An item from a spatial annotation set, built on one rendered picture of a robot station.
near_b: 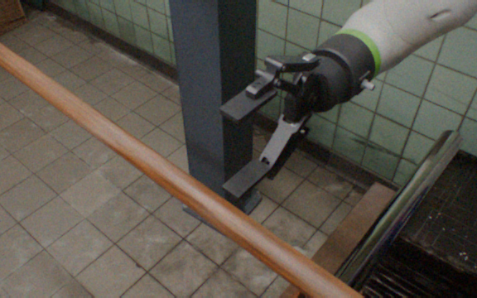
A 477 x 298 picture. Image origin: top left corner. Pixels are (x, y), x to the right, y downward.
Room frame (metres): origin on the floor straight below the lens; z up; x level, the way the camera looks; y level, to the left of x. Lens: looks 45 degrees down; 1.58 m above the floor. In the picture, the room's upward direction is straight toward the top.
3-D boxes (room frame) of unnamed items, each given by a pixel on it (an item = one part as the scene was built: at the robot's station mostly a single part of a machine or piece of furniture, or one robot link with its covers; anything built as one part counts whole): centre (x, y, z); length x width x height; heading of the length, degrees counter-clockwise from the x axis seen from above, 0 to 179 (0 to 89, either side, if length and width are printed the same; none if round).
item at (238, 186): (0.40, -0.01, 1.12); 0.07 x 0.03 x 0.01; 139
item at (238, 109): (0.40, -0.01, 1.25); 0.07 x 0.03 x 0.01; 139
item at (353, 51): (0.55, -0.15, 1.19); 0.12 x 0.06 x 0.09; 49
